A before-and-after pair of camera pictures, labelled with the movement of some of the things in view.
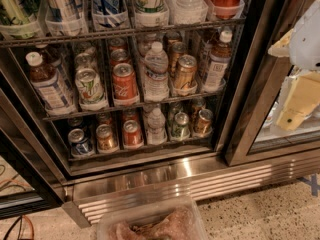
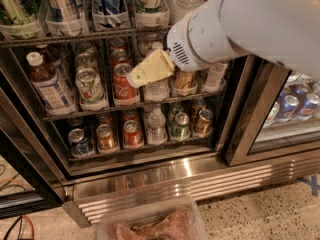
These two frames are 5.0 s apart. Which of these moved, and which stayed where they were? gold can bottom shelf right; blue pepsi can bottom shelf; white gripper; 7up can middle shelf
Moved: white gripper
Stayed: gold can bottom shelf right; 7up can middle shelf; blue pepsi can bottom shelf
